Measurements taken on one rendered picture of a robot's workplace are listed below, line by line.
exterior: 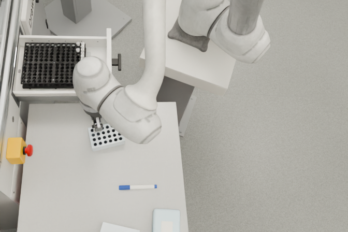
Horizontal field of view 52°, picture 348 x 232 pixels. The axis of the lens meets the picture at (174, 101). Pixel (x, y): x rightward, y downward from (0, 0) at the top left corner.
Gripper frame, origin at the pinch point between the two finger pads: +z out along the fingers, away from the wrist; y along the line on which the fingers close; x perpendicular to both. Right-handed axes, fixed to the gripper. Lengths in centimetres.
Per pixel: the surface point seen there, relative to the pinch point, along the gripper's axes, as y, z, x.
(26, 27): 44.7, -4.8, 17.8
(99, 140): -4.5, 4.1, 0.3
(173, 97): 26, 47, -45
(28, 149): -5.8, -5.8, 23.4
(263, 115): 15, 84, -111
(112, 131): -1.3, 6.9, -5.5
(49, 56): 28.5, -6.3, 11.3
